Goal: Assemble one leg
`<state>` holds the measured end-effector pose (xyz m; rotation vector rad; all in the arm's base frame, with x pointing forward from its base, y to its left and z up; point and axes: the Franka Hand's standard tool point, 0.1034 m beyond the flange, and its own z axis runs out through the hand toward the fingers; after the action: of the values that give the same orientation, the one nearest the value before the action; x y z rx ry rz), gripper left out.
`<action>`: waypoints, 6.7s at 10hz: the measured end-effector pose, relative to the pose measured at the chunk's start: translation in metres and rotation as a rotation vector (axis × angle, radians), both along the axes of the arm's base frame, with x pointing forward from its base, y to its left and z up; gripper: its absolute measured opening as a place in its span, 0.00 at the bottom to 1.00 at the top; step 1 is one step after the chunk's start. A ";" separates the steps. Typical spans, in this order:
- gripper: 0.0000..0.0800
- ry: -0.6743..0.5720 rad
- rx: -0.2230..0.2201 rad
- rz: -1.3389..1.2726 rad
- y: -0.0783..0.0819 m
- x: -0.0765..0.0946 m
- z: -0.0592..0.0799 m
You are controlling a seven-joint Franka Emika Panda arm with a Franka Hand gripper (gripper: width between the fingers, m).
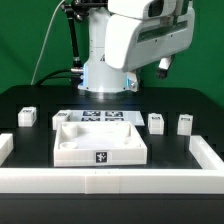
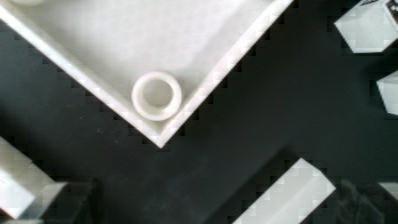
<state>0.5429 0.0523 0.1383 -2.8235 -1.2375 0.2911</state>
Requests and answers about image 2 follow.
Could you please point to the white table leg block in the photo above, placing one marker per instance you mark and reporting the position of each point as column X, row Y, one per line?
column 388, row 88

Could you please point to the white table leg with tag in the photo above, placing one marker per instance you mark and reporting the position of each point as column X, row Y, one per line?
column 368, row 25

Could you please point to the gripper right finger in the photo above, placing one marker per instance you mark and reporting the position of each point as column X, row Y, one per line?
column 366, row 204

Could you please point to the white square tabletop tray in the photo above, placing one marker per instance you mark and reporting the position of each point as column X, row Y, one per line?
column 112, row 39

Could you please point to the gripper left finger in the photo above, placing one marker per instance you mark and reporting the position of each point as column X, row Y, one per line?
column 77, row 207

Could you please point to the white U-shaped fence wall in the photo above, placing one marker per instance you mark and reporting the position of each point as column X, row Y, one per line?
column 292, row 198

